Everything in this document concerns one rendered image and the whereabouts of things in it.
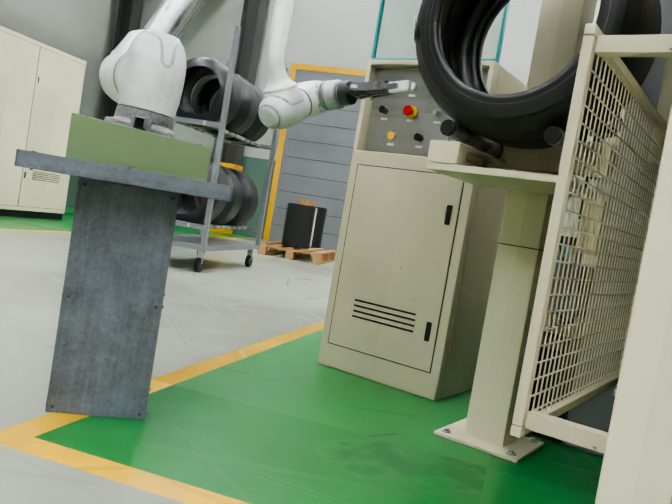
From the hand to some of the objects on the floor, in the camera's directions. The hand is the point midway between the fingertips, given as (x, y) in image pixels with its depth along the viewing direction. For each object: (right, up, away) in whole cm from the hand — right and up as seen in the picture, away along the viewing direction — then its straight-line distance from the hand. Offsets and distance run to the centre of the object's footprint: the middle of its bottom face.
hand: (399, 86), depth 197 cm
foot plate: (+30, -108, +15) cm, 113 cm away
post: (+30, -108, +15) cm, 113 cm away
